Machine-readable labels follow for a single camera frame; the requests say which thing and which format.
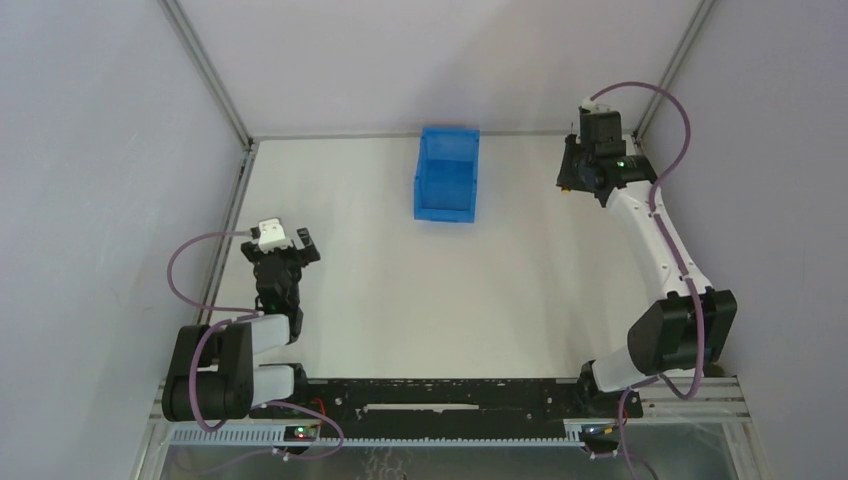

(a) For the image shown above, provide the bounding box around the black yellow screwdriver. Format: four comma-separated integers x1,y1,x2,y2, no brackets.
557,122,574,193

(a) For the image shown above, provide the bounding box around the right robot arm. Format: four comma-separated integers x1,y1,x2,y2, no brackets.
557,100,738,396

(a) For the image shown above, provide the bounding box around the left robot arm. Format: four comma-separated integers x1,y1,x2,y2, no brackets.
162,220,321,432

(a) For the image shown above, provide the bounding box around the blue plastic bin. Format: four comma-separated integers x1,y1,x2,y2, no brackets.
413,126,480,224

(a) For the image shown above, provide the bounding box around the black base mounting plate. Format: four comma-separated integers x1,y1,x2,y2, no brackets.
249,378,644,438

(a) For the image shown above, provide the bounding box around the small electronics board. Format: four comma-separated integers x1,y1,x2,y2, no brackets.
283,425,320,443

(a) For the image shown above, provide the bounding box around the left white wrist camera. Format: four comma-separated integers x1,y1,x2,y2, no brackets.
250,217,293,253

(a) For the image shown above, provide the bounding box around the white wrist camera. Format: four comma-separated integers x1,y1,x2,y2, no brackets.
250,217,293,253
579,97,598,114

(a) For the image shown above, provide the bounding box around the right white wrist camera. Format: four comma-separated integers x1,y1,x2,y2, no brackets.
579,97,598,114

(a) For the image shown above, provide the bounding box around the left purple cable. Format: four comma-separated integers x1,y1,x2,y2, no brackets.
165,229,347,465

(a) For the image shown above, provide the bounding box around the grey slotted cable duct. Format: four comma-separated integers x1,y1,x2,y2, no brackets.
170,424,585,447

